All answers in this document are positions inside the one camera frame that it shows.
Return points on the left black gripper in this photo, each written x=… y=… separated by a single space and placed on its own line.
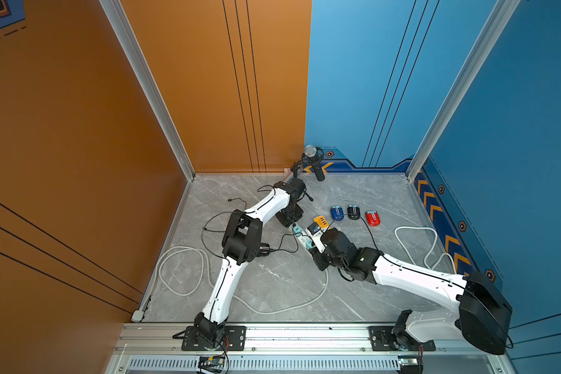
x=287 y=222

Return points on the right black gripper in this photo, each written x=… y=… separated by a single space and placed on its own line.
x=314 y=252

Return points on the teal charger white strip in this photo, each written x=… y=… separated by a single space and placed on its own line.
x=304 y=240

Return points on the yellow power strip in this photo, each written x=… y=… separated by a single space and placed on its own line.
x=322 y=222

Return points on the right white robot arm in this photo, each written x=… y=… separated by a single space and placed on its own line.
x=472 y=308

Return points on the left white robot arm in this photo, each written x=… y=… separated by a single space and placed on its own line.
x=240 y=244

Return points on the white power strip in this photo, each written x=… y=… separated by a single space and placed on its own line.
x=297 y=230

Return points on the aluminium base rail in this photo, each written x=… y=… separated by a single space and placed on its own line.
x=293 y=348

